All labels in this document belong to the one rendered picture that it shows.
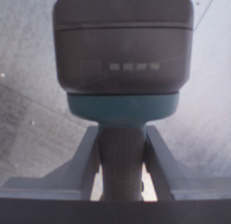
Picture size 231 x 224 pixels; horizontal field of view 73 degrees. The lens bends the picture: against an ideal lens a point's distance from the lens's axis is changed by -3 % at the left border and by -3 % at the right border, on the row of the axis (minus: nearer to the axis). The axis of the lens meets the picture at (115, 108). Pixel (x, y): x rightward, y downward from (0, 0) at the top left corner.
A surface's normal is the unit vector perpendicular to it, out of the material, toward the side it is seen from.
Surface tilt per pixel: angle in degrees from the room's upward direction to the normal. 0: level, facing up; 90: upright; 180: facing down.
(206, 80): 90
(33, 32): 90
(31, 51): 90
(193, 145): 90
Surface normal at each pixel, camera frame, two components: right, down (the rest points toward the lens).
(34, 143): -0.02, 0.25
